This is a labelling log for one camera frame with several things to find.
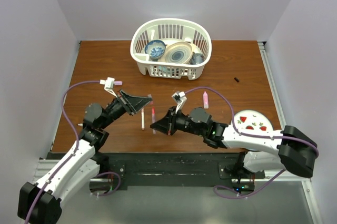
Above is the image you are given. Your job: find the blue patterned bowl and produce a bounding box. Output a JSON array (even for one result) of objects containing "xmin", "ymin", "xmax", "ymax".
[{"xmin": 144, "ymin": 39, "xmax": 166, "ymax": 59}]

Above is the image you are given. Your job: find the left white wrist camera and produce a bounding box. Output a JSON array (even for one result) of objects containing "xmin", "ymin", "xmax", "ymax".
[{"xmin": 100, "ymin": 77, "xmax": 117, "ymax": 97}]

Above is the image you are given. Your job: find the dark blue cup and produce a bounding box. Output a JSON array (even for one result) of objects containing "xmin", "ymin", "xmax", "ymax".
[{"xmin": 190, "ymin": 53, "xmax": 204, "ymax": 65}]

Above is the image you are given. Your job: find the watermelon pattern plate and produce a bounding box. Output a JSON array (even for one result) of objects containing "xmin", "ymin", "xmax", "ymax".
[{"xmin": 233, "ymin": 109, "xmax": 274, "ymax": 151}]

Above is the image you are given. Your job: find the red purple pen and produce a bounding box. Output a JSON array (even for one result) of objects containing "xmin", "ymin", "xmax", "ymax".
[{"xmin": 151, "ymin": 107, "xmax": 156, "ymax": 134}]

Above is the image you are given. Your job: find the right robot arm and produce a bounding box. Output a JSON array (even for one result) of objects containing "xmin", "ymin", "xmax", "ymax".
[{"xmin": 150, "ymin": 107, "xmax": 318, "ymax": 178}]

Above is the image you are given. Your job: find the beige blue plate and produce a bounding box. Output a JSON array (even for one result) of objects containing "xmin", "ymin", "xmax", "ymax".
[{"xmin": 158, "ymin": 42, "xmax": 193, "ymax": 64}]

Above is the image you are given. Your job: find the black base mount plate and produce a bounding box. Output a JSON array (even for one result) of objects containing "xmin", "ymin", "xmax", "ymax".
[{"xmin": 93, "ymin": 152, "xmax": 251, "ymax": 190}]

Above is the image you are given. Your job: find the white plastic basket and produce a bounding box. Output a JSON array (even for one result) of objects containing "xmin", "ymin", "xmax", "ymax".
[{"xmin": 130, "ymin": 18, "xmax": 212, "ymax": 80}]

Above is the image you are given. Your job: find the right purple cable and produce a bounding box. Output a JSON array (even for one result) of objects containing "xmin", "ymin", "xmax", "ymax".
[{"xmin": 184, "ymin": 86, "xmax": 320, "ymax": 198}]

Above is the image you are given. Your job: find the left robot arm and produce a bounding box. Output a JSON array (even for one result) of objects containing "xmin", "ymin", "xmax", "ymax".
[{"xmin": 17, "ymin": 90, "xmax": 152, "ymax": 223}]

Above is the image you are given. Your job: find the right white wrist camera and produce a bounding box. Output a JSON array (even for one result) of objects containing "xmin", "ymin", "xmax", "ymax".
[{"xmin": 172, "ymin": 91, "xmax": 187, "ymax": 114}]

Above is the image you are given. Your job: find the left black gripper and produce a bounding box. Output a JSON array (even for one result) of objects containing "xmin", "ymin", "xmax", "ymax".
[{"xmin": 99, "ymin": 89, "xmax": 152, "ymax": 129}]

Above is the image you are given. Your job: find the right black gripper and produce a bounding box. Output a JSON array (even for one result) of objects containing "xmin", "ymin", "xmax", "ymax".
[{"xmin": 151, "ymin": 106, "xmax": 205, "ymax": 137}]

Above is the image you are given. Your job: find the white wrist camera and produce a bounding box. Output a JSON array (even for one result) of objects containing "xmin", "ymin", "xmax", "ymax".
[
  {"xmin": 172, "ymin": 91, "xmax": 187, "ymax": 114},
  {"xmin": 100, "ymin": 77, "xmax": 117, "ymax": 97}
]

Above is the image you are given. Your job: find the white pink pen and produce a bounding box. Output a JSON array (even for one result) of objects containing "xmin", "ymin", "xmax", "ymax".
[{"xmin": 141, "ymin": 108, "xmax": 145, "ymax": 130}]

